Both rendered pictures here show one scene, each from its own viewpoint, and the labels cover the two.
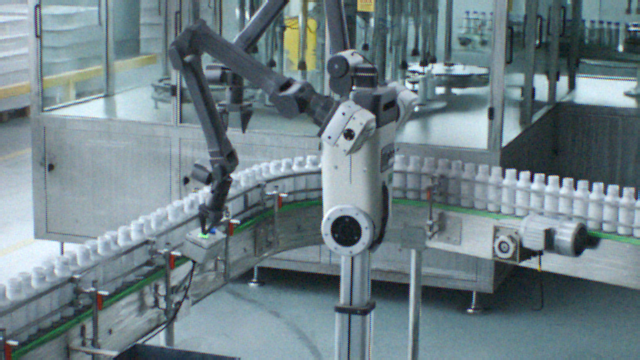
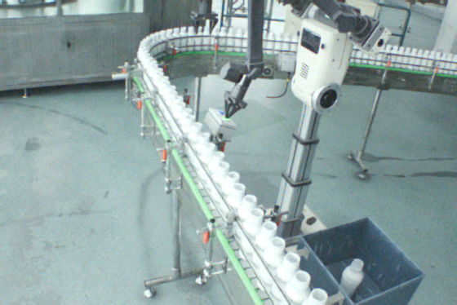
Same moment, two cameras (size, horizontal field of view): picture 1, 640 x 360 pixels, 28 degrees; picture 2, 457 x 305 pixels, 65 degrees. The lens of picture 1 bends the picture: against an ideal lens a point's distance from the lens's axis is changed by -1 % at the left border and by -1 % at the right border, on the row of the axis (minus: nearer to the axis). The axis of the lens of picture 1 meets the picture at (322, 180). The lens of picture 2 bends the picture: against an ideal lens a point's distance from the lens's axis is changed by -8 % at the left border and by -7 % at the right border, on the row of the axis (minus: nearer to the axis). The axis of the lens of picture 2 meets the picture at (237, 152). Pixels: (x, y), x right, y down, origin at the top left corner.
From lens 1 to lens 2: 317 cm
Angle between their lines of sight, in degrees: 47
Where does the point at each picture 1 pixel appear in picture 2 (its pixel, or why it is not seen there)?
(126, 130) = not seen: outside the picture
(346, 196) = (333, 77)
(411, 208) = (201, 55)
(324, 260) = (64, 77)
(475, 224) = (238, 59)
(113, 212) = not seen: outside the picture
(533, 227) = (289, 61)
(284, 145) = (35, 23)
